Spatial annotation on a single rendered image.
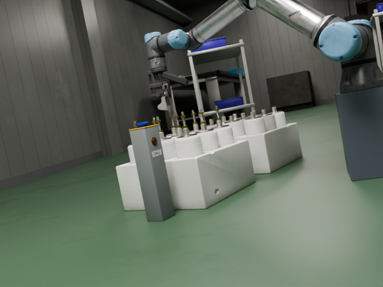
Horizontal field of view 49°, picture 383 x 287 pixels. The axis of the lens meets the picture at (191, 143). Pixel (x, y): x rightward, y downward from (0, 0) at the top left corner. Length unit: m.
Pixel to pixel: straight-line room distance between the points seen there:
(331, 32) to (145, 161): 0.71
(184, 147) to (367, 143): 0.62
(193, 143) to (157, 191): 0.22
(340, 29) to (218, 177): 0.63
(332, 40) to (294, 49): 7.95
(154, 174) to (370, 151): 0.72
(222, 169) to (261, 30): 8.01
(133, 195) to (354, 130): 0.83
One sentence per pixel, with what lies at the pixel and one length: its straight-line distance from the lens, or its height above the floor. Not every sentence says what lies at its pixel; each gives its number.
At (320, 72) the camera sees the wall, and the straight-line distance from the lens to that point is 9.30.
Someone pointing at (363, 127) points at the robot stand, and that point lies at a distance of 1.51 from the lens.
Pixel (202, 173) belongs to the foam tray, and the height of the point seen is 0.12.
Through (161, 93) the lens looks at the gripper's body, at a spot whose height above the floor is 0.44.
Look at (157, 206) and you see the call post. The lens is 1.38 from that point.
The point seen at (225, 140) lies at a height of 0.20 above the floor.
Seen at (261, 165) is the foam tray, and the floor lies 0.04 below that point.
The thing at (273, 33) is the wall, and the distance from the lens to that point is 9.41.
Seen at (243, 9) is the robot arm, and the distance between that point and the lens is 1.75.
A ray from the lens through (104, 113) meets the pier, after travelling 5.09.
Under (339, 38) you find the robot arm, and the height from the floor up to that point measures 0.47.
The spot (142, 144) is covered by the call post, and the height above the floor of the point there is 0.26.
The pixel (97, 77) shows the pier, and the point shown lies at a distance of 5.15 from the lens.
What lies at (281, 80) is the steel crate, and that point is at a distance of 8.17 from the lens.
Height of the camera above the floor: 0.33
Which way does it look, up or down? 4 degrees down
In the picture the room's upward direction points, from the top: 11 degrees counter-clockwise
